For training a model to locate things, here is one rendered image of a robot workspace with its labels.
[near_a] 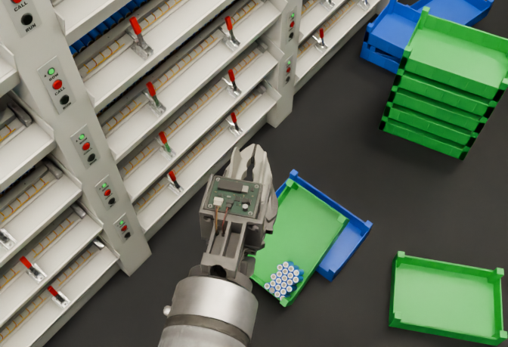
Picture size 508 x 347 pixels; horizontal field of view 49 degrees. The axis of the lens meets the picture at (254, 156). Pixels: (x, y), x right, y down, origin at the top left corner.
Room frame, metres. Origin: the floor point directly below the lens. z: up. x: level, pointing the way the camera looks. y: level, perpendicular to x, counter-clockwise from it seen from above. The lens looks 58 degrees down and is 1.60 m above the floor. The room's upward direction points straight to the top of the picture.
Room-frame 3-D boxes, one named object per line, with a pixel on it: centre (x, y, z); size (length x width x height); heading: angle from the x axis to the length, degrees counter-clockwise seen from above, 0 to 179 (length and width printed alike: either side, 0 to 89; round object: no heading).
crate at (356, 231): (0.74, -0.18, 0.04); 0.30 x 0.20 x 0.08; 50
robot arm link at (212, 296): (0.18, 0.05, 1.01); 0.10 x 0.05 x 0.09; 79
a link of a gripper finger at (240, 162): (0.37, 0.02, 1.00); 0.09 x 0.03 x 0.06; 169
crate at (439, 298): (0.51, -0.55, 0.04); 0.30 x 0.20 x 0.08; 80
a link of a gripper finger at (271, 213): (0.31, -0.01, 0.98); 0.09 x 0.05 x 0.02; 169
